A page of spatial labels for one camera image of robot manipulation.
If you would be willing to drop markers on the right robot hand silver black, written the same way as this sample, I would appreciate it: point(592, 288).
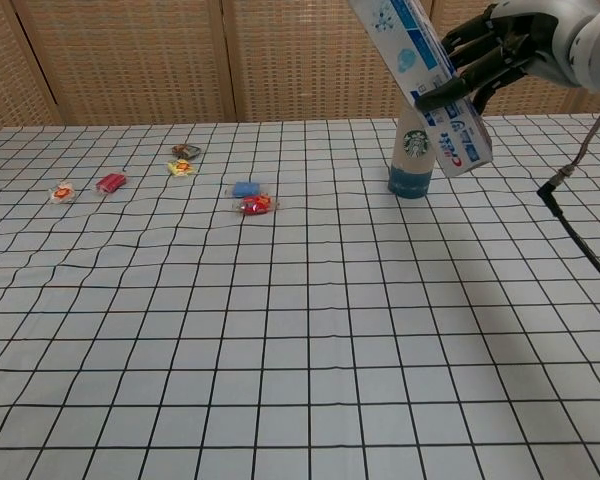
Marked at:
point(510, 55)

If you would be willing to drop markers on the blue white toothpaste box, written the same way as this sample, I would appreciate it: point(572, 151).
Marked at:
point(410, 45)

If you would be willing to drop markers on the beige tumbler with blue base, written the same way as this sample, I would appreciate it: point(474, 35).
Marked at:
point(412, 165)

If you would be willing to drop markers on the red wrapped candy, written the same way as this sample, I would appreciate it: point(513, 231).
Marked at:
point(255, 204)

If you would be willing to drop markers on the blue wrapped candy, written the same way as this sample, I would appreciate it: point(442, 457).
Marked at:
point(245, 188)

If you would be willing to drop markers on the black wrapped candy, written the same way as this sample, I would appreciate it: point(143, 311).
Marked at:
point(186, 150)

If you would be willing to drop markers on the yellow wrapped candy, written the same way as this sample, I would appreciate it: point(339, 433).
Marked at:
point(181, 167)

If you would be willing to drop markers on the white checkered tablecloth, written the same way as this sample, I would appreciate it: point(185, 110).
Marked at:
point(280, 325)

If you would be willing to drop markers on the woven bamboo folding screen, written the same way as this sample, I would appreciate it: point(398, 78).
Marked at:
point(130, 60)

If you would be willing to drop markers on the magenta wrapped candy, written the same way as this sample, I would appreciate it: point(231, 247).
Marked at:
point(111, 183)

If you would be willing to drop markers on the white candy with orange print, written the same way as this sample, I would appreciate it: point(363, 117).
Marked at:
point(62, 193)

